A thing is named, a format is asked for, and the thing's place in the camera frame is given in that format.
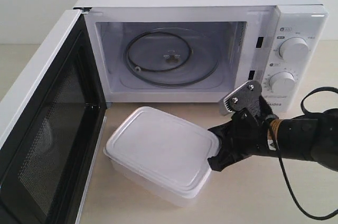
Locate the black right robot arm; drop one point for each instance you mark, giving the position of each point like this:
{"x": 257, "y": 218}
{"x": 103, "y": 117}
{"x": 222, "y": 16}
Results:
{"x": 305, "y": 138}

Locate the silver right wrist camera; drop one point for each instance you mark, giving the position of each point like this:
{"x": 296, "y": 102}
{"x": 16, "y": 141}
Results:
{"x": 245, "y": 96}

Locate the white Midea microwave oven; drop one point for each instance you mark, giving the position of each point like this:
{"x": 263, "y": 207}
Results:
{"x": 247, "y": 32}

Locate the white lidded plastic container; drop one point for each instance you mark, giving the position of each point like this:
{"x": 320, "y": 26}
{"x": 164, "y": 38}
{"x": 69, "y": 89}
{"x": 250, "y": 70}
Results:
{"x": 166, "y": 155}

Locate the lower white timer knob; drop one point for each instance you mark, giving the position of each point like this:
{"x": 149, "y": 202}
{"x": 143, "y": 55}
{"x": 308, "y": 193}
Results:
{"x": 282, "y": 82}

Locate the white microwave door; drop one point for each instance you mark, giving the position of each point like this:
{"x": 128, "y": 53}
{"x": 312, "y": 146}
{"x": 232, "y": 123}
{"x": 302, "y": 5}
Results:
{"x": 52, "y": 120}

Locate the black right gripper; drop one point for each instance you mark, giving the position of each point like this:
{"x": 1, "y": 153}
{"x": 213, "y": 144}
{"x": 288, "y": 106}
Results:
{"x": 249, "y": 136}

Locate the upper white power knob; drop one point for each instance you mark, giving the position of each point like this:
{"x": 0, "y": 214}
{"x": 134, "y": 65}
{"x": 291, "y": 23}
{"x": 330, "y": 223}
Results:
{"x": 293, "y": 49}

